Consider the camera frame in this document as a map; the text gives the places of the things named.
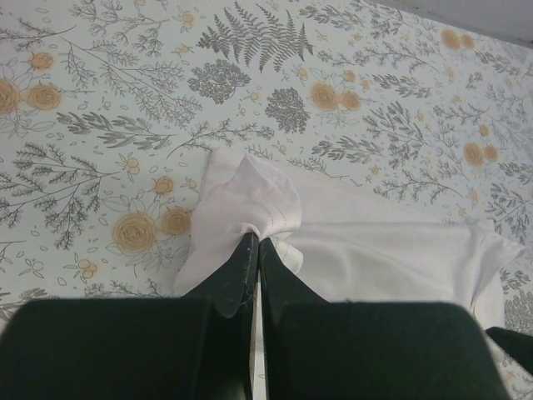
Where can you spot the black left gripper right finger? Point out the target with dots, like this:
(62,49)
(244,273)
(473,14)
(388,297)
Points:
(315,349)

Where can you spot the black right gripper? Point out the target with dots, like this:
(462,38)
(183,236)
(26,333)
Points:
(517,345)

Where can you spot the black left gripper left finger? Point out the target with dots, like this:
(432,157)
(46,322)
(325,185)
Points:
(192,347)

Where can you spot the white t shirt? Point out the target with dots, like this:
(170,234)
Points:
(344,243)

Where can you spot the floral patterned table mat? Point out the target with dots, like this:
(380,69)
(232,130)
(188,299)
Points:
(109,109)

